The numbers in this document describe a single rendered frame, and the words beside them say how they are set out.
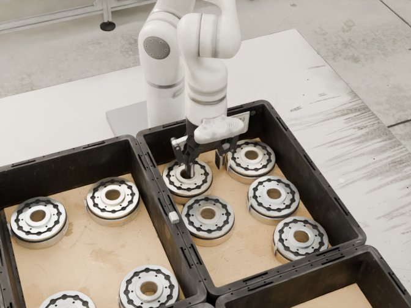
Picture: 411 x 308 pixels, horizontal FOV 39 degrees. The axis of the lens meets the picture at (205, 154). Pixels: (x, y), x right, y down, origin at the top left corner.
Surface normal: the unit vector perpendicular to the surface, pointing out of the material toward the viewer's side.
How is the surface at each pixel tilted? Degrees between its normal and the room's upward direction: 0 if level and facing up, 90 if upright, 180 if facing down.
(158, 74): 92
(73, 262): 0
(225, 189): 0
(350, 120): 0
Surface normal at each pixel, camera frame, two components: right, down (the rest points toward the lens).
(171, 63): 0.04, 0.79
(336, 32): 0.04, -0.69
